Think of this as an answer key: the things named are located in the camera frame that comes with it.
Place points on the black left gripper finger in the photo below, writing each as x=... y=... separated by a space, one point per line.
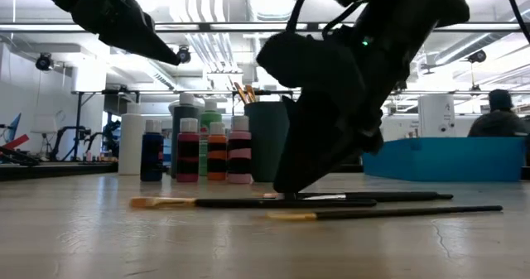
x=141 y=41

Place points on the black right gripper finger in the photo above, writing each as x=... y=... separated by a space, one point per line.
x=319 y=142

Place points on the dark green plastic cup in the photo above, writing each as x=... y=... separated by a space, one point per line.
x=265 y=146

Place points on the wide black paintbrush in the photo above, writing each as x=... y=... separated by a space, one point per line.
x=269 y=203

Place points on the black paintbrush silver ferrule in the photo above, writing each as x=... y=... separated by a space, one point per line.
x=393 y=196

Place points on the magenta paint bottle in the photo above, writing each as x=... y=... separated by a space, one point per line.
x=188 y=136

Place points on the black paintbrush gold ferrule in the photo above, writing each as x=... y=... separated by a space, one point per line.
x=414 y=212

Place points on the blue paint bottle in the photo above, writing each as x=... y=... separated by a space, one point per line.
x=151 y=159

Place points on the teal plastic bin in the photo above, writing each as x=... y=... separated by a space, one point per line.
x=447 y=159

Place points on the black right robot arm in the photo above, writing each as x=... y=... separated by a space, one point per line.
x=414 y=6

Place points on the black background robot arm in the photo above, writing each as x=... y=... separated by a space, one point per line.
x=108 y=132
x=62 y=131

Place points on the pink paint bottle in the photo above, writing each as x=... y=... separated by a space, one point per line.
x=239 y=135

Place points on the large dark grey paint bottle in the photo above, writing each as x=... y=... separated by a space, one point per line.
x=185 y=111

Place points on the orange paint bottle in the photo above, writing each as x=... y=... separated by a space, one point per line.
x=217 y=139

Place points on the large green paint bottle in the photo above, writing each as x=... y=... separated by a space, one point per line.
x=210 y=116

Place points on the black ceiling spotlight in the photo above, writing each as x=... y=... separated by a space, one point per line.
x=477 y=56
x=43 y=62
x=185 y=54

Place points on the black overhead crossbar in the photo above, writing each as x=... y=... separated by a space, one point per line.
x=232 y=27

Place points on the tall white plastic bottle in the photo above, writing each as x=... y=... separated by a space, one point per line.
x=131 y=146

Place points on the white round column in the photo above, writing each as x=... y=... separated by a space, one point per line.
x=435 y=117

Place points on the blue panel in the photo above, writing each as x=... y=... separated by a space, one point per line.
x=15 y=128

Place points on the dark neighbouring table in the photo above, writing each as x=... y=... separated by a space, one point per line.
x=58 y=172

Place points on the red bar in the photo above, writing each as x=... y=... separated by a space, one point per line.
x=16 y=141

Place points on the person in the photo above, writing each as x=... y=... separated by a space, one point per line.
x=497 y=123

